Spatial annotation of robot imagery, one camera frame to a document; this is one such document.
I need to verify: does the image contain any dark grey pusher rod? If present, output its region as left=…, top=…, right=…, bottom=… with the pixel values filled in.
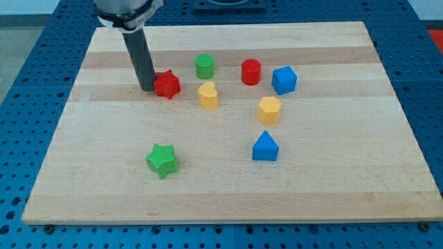
left=123, top=29, right=156, bottom=91

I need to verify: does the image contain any yellow heart block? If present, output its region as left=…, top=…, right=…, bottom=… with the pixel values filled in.
left=198, top=81, right=218, bottom=109

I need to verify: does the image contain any yellow hexagon block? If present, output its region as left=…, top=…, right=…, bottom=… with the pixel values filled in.
left=257, top=96, right=282, bottom=125

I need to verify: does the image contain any red star block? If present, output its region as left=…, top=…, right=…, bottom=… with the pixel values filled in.
left=154, top=70, right=181, bottom=100

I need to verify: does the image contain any green cylinder block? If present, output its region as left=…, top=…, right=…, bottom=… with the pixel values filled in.
left=195, top=53, right=215, bottom=80

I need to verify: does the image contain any red cylinder block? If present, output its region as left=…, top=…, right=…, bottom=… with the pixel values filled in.
left=241, top=59, right=262, bottom=86

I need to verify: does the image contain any green star block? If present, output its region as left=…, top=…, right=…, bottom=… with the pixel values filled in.
left=145, top=144, right=178, bottom=179

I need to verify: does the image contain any blue cube block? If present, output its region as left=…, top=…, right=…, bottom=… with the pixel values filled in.
left=271, top=66, right=298, bottom=95

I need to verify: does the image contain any wooden board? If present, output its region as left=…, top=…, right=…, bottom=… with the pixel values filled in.
left=22, top=21, right=442, bottom=225

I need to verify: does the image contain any blue triangle block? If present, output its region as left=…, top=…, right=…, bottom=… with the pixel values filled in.
left=252, top=131, right=280, bottom=161

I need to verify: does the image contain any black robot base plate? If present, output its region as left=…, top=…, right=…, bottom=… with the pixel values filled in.
left=191, top=0, right=266, bottom=12

